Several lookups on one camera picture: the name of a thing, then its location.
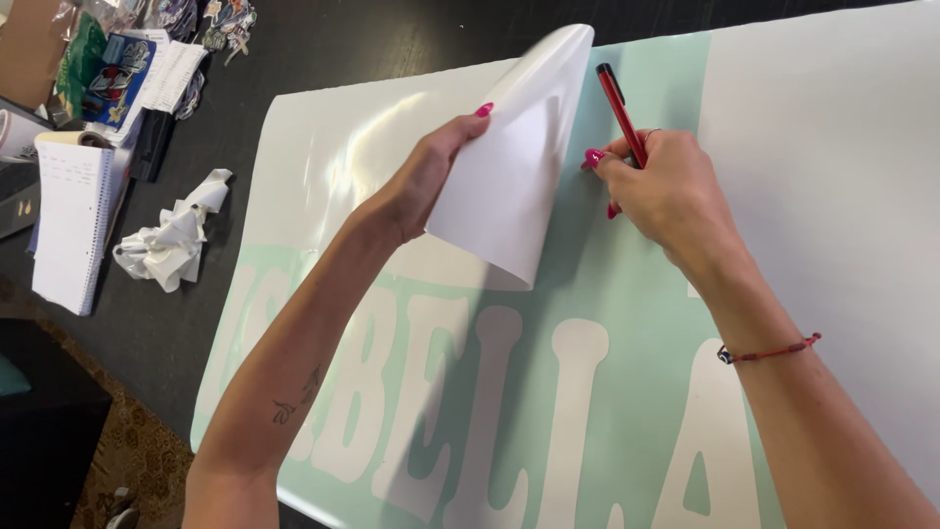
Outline person's left hand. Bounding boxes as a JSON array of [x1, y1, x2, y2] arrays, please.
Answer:
[[363, 103, 494, 247]]

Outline person's right hand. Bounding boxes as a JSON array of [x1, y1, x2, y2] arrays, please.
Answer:
[[582, 128, 759, 296]]

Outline white vinyl film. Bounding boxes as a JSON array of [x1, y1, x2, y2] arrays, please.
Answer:
[[246, 24, 596, 292]]

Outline red weeding pen tool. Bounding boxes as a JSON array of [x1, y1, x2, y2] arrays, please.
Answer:
[[595, 62, 649, 170]]

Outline mint backing sheet white letters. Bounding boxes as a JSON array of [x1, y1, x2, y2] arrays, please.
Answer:
[[189, 0, 940, 529]]

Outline heap of printed stickers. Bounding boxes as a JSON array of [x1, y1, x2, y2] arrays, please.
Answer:
[[143, 0, 259, 122]]

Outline crumpled white vinyl scrap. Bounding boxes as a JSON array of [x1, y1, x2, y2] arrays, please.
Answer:
[[112, 168, 234, 294]]

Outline printed white paper sheet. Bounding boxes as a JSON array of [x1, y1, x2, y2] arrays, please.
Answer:
[[110, 29, 210, 144]]

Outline black stapler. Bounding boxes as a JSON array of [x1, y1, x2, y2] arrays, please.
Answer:
[[130, 108, 178, 184]]

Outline blue sticker packet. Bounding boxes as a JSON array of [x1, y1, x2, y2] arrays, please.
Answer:
[[81, 33, 157, 131]]

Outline beige tape roll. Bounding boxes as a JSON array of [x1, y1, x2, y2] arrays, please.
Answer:
[[34, 130, 113, 151]]

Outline white spiral notebook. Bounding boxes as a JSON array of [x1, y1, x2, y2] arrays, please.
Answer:
[[29, 137, 133, 317]]

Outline green packet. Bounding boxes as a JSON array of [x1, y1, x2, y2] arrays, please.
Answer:
[[53, 12, 109, 120]]

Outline brown patterned rug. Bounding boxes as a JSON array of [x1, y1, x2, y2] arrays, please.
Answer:
[[0, 275, 196, 529]]

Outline black box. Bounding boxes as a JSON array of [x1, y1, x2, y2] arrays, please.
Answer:
[[0, 160, 43, 241]]

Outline white mug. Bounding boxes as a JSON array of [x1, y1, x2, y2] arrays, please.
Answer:
[[0, 108, 54, 165]]

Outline brown cardboard box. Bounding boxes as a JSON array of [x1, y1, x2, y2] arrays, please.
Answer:
[[0, 0, 67, 111]]

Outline grey shoe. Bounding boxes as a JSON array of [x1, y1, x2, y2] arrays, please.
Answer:
[[105, 485, 141, 529]]

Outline red string bracelet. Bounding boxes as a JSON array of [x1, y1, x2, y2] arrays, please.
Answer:
[[717, 332, 823, 366]]

